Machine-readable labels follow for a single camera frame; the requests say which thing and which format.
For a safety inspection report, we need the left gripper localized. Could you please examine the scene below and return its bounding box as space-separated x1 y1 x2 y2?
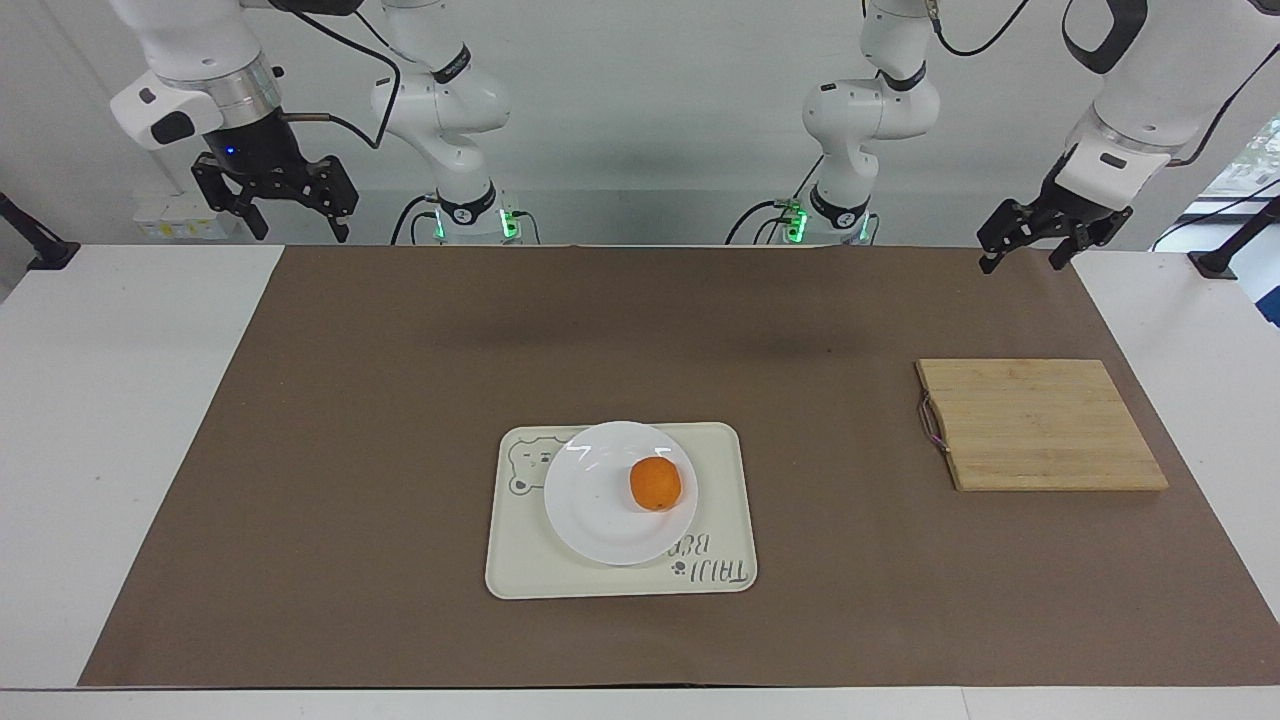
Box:
977 150 1135 274

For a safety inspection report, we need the white round plate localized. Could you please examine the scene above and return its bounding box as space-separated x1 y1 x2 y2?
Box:
542 421 700 567

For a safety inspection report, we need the black stand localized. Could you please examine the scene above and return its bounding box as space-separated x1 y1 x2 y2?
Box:
0 191 82 272
1187 194 1280 282

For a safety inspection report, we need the white box with yellow labels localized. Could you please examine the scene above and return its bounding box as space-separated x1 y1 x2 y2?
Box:
133 189 228 242

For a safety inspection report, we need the black cable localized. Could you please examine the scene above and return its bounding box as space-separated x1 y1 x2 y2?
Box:
724 198 803 247
266 0 404 152
389 193 442 247
1150 177 1280 252
1165 40 1280 169
927 0 1032 59

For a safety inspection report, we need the cream tray with bear print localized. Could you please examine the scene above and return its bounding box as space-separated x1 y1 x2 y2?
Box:
485 421 759 601

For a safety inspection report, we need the orange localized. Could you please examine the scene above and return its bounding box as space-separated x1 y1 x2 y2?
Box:
629 457 683 513

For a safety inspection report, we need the cutting board hanging loop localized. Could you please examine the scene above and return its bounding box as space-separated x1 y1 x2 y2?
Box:
919 393 952 456

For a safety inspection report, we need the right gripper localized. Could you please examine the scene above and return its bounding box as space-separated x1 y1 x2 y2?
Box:
191 108 360 244

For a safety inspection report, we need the wooden cutting board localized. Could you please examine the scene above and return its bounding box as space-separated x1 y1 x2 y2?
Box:
915 358 1170 493

